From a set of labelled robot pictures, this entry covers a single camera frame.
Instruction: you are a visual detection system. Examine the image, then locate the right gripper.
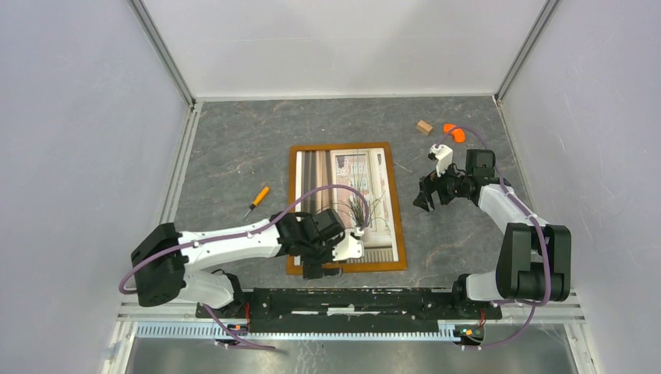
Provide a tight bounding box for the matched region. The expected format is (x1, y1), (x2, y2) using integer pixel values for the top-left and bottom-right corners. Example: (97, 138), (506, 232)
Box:
(412, 157), (472, 213)

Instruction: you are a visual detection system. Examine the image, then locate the wooden picture frame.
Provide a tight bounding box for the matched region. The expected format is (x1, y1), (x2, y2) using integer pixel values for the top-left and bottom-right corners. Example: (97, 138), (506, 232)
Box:
(288, 142), (408, 273)

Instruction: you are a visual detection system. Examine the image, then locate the orange handled screwdriver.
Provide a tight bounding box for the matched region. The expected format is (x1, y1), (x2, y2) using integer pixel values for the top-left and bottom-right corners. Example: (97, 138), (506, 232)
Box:
(242, 186), (270, 218)

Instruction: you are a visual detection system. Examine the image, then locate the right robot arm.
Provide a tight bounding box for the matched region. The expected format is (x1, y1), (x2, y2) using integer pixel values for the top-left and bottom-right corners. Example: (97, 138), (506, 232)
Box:
(413, 145), (571, 318)

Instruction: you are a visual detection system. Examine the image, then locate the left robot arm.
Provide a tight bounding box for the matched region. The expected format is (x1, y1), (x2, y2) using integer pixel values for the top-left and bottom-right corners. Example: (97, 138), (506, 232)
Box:
(129, 209), (362, 318)

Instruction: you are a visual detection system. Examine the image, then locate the orange curved plastic piece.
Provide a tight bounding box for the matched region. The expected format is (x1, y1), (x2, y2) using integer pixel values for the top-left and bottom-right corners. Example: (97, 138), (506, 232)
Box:
(444, 123), (466, 143)

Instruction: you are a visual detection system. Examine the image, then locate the small wooden block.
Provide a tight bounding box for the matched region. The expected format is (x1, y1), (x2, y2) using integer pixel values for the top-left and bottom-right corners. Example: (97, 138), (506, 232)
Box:
(416, 120), (433, 136)

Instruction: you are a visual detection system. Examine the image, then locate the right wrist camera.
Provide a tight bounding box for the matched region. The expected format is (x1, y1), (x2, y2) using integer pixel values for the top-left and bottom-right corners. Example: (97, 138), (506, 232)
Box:
(428, 144), (453, 177)

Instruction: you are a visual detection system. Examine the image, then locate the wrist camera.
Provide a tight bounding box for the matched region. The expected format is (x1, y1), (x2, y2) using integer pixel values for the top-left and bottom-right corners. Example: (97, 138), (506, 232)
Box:
(332, 228), (365, 262)
(428, 144), (453, 177)

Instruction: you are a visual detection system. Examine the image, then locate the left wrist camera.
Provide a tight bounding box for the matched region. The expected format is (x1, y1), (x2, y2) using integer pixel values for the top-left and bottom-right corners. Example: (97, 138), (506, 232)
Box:
(332, 228), (365, 262)

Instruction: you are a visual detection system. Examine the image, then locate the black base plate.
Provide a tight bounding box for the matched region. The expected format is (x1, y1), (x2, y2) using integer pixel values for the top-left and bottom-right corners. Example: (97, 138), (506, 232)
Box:
(215, 288), (503, 333)

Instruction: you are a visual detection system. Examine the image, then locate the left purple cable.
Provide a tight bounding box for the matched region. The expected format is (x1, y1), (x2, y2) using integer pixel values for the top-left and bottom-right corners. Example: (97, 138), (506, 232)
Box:
(118, 184), (371, 352)

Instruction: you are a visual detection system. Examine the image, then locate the purple cable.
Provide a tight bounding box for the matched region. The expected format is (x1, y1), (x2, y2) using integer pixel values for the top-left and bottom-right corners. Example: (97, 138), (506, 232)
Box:
(433, 125), (553, 352)
(118, 184), (371, 352)

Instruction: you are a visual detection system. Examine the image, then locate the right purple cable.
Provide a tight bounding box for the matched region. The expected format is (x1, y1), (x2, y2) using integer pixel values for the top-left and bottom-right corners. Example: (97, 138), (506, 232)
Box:
(433, 125), (553, 352)

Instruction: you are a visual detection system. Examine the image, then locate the aluminium rail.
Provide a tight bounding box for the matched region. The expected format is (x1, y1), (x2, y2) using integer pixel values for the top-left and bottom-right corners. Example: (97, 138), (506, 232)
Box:
(117, 302), (586, 341)

